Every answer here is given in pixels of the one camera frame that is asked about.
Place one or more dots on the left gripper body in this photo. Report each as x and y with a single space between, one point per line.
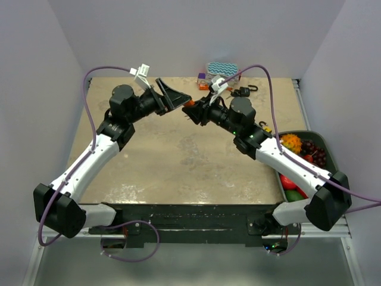
159 103

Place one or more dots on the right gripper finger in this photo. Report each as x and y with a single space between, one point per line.
199 103
194 112

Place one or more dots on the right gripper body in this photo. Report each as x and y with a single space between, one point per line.
206 112

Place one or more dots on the orange padlock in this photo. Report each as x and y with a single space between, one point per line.
189 103

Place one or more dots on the yellow padlock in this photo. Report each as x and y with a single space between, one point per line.
264 126

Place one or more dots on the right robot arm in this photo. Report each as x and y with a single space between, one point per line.
325 203

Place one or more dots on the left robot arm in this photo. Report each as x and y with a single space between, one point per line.
57 205

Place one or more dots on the orange box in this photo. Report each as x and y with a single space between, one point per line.
203 81

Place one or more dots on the blue zigzag sponge pack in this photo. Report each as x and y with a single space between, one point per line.
224 70

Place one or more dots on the black padlock with keys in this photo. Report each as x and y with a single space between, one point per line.
243 91

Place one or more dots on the orange spiky fruit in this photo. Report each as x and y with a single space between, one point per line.
291 142

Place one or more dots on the red apple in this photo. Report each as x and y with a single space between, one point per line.
286 183

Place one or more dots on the dark grapes bunch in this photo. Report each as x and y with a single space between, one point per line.
313 154

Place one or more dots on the green mango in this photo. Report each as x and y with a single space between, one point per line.
293 195

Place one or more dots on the grey fruit tray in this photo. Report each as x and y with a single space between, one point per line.
320 142

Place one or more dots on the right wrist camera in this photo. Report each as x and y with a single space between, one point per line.
217 87

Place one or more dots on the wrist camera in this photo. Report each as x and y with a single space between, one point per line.
140 76
217 87

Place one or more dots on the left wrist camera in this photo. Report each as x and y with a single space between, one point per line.
140 76

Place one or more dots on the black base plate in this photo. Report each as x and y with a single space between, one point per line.
247 224

